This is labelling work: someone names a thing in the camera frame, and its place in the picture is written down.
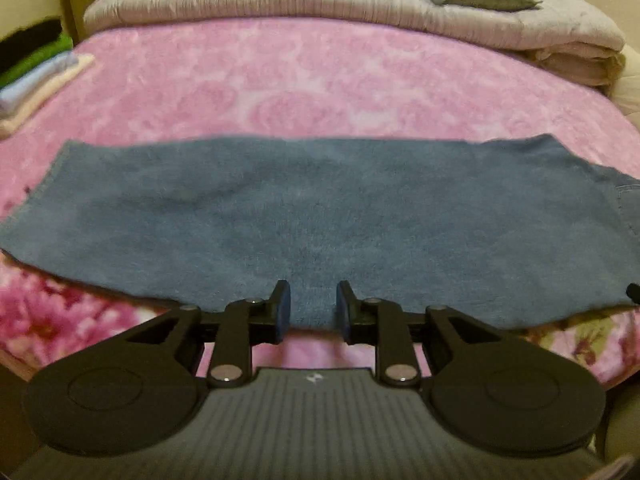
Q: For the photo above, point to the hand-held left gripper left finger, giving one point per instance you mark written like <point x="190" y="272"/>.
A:
<point x="283" y="312"/>

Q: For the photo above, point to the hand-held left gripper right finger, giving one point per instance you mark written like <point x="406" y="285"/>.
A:
<point x="343" y="312"/>

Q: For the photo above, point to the blue-grey towel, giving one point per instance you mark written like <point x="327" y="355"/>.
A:
<point x="320" y="220"/>

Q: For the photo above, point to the pink rose blanket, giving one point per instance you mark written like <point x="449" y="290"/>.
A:
<point x="300" y="85"/>

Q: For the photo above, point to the floral bed cover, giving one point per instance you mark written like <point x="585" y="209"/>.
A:
<point x="55" y="315"/>

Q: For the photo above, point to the white striped folded quilt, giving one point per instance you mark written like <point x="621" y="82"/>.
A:
<point x="310" y="2"/>

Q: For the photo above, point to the cream folded cloth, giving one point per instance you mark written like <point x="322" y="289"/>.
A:
<point x="45" y="97"/>

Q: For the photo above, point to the light blue folded cloth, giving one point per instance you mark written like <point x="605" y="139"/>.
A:
<point x="35" y="80"/>

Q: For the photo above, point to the beige folded blanket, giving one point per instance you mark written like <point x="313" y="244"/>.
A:
<point x="580" y="62"/>

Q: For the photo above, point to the green folded cloth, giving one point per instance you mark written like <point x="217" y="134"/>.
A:
<point x="37" y="57"/>

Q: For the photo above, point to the black folded cloth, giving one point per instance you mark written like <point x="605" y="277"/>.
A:
<point x="27" y="40"/>

